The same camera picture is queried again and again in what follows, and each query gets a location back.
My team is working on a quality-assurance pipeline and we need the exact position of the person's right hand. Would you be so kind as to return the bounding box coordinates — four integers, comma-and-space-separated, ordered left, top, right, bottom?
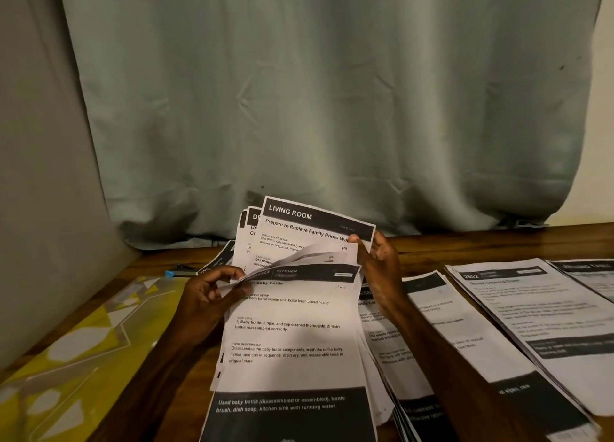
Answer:
346, 229, 412, 325

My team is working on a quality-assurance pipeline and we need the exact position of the person's left forearm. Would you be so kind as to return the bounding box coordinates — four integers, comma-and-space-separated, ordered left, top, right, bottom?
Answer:
88, 331, 207, 442

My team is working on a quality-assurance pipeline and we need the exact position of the pale green curtain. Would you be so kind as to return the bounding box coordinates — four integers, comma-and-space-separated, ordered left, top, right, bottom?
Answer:
56, 0, 608, 251

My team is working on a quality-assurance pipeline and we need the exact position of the blue pen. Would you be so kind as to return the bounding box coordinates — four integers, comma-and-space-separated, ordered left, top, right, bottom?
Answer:
163, 266, 203, 280

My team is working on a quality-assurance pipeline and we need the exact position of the person's right forearm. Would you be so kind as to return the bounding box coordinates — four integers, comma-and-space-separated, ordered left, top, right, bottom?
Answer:
388, 307, 539, 442

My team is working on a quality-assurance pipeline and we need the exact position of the single sheet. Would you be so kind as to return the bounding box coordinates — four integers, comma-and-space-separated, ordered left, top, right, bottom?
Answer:
196, 238, 238, 273

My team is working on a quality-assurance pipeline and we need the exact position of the yellow patterned folder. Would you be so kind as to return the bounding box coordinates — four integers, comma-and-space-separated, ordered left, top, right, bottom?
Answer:
0, 274, 188, 442

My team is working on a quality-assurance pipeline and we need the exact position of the wash baby bottle paper stack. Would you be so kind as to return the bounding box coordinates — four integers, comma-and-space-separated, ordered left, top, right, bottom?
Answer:
198, 243, 378, 442

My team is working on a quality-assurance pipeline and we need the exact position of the person's left hand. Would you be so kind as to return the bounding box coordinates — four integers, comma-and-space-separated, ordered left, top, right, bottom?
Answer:
166, 264, 255, 350

